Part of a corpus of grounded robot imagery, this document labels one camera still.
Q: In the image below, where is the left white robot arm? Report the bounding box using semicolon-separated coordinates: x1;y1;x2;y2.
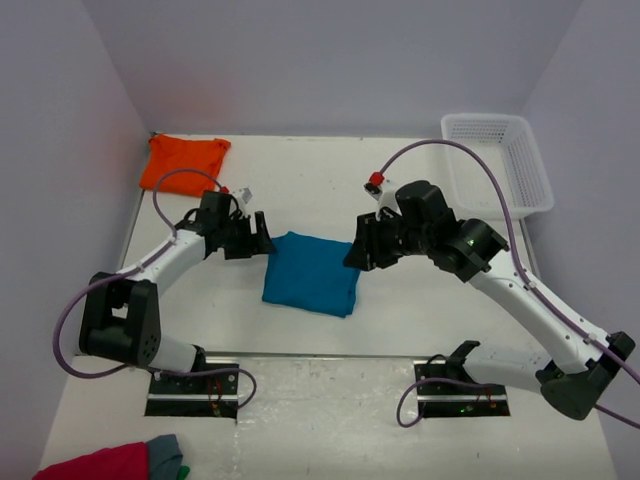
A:
79;191;276;393

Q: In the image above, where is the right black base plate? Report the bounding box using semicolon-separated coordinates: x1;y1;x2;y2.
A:
414;355;511;419

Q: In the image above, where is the white plastic basket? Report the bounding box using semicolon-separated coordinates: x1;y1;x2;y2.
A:
441;113;554;220

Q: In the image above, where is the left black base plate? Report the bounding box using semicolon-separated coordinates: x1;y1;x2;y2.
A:
144;363;239;420

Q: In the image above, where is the grey t shirt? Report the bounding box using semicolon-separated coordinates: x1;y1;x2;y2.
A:
146;434;183;480

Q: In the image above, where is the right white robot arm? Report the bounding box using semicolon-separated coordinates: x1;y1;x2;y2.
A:
343;180;636;420

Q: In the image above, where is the red t shirt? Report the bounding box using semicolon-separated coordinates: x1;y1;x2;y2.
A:
33;442;149;480

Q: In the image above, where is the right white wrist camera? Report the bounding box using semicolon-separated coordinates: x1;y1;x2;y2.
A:
364;172;399;219

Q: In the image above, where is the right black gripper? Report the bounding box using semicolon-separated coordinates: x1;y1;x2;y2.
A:
344;209;432;270

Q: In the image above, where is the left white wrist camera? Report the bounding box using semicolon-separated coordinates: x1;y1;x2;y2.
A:
234;187;253;204

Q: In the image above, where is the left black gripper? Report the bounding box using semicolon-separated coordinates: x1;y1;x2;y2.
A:
218;211;275;260

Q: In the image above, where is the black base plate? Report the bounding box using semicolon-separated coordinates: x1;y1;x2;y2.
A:
414;355;511;419
144;363;239;420

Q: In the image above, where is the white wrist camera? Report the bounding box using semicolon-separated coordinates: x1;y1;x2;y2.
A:
234;187;253;204
364;172;399;219

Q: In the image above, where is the green t shirt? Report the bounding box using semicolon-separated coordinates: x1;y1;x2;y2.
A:
177;466;190;480

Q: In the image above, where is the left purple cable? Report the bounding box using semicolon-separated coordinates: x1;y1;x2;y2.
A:
51;168;258;412

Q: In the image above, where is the orange folded t shirt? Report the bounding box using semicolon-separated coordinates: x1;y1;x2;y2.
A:
139;134;231;197

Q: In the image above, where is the blue t shirt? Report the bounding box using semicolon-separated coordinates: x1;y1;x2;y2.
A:
262;231;360;318

